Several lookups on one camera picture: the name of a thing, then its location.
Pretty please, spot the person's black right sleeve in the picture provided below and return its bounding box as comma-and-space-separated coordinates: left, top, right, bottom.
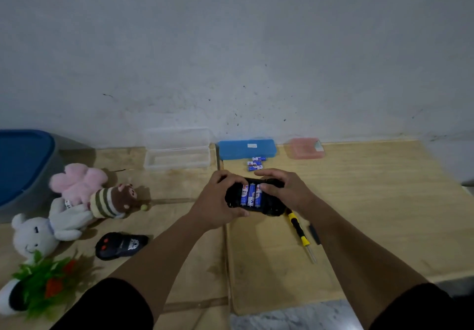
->
368, 283, 474, 330

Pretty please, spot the black remote controller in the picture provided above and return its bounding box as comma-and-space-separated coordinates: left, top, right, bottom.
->
95, 232, 150, 261

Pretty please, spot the pink plush toy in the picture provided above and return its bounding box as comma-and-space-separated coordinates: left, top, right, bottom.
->
49, 163, 109, 208

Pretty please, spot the person's left hand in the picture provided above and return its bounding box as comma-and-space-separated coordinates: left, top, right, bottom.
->
187, 170, 251, 232

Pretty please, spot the person's black sleeve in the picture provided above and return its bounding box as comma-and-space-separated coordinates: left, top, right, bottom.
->
50, 277, 155, 330
368, 283, 474, 330

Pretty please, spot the blue plastic box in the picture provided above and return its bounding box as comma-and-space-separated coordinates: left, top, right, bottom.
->
217, 139, 277, 161

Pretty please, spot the clear plastic box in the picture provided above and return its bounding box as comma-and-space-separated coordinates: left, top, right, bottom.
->
143, 127, 212, 171

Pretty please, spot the person's black left sleeve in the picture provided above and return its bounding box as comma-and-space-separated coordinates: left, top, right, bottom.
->
50, 277, 155, 330

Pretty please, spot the gold toy car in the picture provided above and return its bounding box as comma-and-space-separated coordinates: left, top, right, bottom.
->
224, 177, 288, 217

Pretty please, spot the person's right forearm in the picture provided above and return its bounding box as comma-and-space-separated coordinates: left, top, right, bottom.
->
300, 198, 430, 330

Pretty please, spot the brown striped plush toy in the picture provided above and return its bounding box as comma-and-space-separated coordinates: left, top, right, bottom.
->
88, 183, 149, 219

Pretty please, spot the person's right hand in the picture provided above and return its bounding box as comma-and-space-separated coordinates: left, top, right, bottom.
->
253, 168, 319, 220

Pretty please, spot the artificial plant in white pot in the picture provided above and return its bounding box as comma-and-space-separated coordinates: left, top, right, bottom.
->
0, 251, 80, 319

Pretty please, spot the grey bin with blue lid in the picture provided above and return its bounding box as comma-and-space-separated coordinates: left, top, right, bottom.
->
0, 130, 64, 223

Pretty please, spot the white plush rabbit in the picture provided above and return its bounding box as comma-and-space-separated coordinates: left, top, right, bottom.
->
11, 197, 98, 260

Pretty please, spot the person's left forearm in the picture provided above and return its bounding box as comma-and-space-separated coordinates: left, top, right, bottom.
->
109, 213, 212, 323

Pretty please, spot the pink plastic box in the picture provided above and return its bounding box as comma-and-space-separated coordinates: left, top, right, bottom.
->
288, 137, 326, 160

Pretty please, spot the yellow black screwdriver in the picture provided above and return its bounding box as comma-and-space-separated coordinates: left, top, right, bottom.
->
287, 211, 318, 265

